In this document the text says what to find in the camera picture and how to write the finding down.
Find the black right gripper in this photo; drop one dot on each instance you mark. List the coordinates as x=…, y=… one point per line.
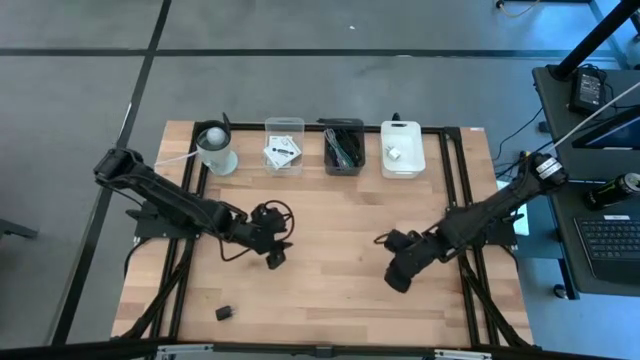
x=412, y=250

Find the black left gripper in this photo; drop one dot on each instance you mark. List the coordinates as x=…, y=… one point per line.
x=265, y=235

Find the large white acer box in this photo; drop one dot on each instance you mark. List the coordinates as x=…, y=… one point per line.
x=284, y=152

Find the white charger cube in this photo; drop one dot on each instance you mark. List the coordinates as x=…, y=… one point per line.
x=393, y=153

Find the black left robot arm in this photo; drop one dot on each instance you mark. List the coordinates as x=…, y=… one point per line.
x=170, y=195

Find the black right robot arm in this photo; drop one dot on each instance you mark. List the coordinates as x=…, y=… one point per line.
x=490, y=210

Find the dark grey plastic bin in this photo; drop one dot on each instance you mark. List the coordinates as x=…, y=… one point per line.
x=332, y=171

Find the white plastic bin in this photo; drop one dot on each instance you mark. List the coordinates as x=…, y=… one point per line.
x=405, y=167

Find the clear plastic bin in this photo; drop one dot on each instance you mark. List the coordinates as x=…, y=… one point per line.
x=283, y=125

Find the black power adapter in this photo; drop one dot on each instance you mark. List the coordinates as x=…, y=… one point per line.
x=224, y=313

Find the white paper sheet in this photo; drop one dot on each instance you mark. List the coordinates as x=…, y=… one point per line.
x=522, y=225

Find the black keyboard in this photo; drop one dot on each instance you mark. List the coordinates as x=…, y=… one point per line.
x=610, y=245

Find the black energy drink can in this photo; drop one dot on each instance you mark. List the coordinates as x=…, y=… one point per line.
x=612, y=191

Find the black side desk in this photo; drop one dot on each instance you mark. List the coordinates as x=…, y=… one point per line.
x=555, y=100

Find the black monitor screen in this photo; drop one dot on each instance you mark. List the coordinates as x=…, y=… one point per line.
x=612, y=132

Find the white slanted rod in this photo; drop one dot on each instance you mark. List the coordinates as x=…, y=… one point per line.
x=600, y=112

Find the grey furniture leg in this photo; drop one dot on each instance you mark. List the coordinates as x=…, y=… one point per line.
x=17, y=230

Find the black power brick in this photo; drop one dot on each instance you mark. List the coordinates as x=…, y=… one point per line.
x=587, y=91

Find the black stand pole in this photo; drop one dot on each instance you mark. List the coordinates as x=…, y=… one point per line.
x=595, y=37

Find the black aluminium table frame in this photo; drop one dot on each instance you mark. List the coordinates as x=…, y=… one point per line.
x=171, y=280

